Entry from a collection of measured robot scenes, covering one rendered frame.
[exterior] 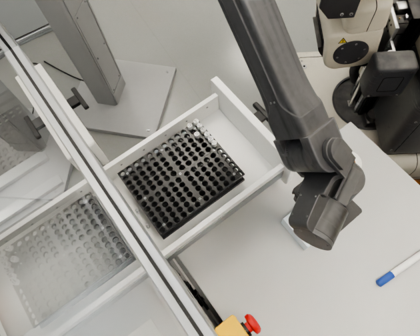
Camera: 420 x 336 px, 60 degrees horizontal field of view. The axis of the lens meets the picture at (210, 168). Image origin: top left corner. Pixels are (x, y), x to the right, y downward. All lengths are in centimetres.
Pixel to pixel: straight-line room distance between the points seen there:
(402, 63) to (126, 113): 130
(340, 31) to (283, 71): 72
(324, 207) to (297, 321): 41
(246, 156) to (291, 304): 35
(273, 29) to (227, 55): 169
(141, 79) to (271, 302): 150
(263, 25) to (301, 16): 191
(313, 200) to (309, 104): 13
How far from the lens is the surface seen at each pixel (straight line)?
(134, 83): 207
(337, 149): 49
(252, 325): 74
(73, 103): 95
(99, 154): 90
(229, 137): 91
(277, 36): 48
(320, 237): 51
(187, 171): 80
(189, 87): 204
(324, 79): 174
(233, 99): 85
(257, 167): 87
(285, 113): 48
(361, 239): 94
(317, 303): 89
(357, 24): 116
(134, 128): 191
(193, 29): 231
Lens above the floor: 163
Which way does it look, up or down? 66 degrees down
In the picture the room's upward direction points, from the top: 9 degrees counter-clockwise
